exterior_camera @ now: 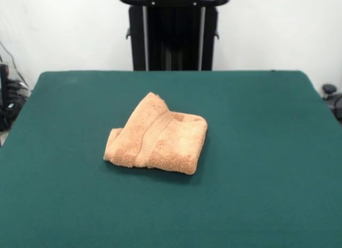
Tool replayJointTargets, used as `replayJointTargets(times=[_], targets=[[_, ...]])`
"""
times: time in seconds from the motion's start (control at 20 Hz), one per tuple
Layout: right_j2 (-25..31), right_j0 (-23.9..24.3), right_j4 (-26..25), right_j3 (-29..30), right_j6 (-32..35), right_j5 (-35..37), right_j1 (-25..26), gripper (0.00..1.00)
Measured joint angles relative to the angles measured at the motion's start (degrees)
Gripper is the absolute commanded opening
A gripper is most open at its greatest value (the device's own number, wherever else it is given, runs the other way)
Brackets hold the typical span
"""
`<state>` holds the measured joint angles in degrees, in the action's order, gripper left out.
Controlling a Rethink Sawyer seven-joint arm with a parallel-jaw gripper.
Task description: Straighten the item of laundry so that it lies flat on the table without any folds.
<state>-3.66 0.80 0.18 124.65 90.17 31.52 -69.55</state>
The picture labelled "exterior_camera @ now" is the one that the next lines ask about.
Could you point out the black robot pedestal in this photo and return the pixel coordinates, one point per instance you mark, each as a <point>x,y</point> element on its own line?
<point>173,45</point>

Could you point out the black equipment pile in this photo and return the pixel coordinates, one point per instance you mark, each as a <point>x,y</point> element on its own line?
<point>10,117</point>

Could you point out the dark green table cloth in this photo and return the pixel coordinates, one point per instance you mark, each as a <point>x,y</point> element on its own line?
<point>240,184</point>

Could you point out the orange terry towel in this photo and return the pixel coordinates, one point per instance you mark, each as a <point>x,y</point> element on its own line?
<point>160,141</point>

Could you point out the grey office chair base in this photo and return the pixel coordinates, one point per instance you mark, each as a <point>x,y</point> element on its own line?
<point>330,89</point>

